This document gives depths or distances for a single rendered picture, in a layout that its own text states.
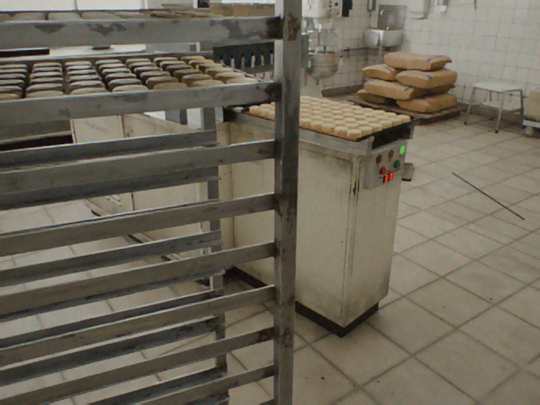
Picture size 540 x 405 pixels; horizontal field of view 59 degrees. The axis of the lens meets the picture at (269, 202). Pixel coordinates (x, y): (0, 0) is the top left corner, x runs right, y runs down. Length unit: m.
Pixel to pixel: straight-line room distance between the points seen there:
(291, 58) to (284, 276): 0.36
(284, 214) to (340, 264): 1.18
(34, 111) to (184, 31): 0.22
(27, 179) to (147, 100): 0.19
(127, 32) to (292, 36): 0.22
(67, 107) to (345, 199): 1.30
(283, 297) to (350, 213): 1.00
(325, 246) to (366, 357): 0.49
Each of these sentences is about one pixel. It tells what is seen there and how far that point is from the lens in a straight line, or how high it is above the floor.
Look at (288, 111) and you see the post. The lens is 0.72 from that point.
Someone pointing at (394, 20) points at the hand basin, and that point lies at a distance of 7.12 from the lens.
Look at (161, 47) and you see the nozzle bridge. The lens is 2.17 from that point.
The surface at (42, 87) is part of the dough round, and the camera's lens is 0.78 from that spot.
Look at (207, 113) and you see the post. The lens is 1.16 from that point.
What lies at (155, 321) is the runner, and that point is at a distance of 0.84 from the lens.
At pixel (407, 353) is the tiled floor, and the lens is 2.15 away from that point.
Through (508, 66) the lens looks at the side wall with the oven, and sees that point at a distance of 6.19.
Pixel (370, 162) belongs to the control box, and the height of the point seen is 0.81.
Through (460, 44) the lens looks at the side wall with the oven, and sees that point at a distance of 6.50.
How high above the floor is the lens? 1.37
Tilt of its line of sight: 24 degrees down
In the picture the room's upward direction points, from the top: straight up
